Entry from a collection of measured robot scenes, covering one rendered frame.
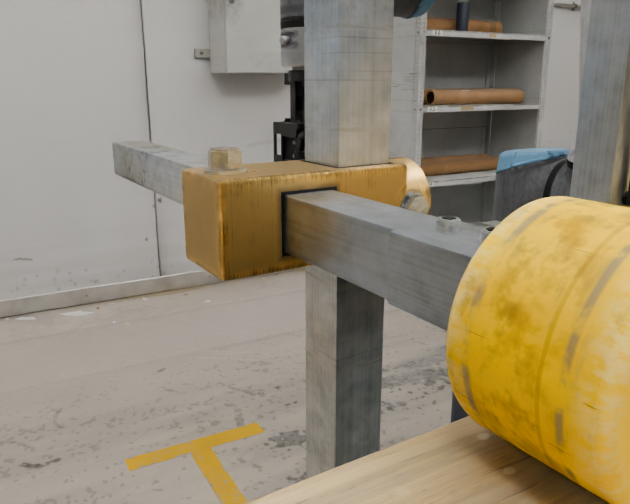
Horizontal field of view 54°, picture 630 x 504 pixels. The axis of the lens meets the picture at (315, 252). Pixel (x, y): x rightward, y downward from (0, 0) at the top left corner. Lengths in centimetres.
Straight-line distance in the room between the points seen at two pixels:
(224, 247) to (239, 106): 286
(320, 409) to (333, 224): 16
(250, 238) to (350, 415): 14
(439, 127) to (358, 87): 347
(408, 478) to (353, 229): 11
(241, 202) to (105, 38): 269
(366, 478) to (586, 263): 9
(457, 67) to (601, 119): 336
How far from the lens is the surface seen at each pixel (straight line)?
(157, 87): 302
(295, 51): 74
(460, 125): 391
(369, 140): 34
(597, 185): 52
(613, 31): 52
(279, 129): 78
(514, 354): 17
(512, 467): 21
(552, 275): 17
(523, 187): 139
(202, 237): 32
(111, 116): 297
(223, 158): 31
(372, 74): 34
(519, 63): 389
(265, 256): 31
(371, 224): 25
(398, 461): 20
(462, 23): 350
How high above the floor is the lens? 102
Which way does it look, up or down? 16 degrees down
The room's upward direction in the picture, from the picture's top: straight up
